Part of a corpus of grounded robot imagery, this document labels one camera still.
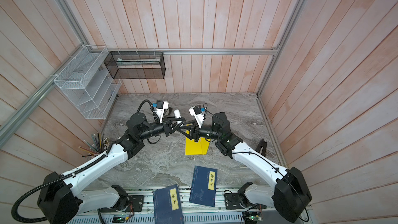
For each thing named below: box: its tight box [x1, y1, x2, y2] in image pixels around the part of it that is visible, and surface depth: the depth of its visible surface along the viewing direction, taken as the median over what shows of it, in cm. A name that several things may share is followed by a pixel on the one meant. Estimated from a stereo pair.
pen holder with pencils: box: [78, 132, 110, 158], surface depth 83 cm
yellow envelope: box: [185, 129, 211, 156], surface depth 93 cm
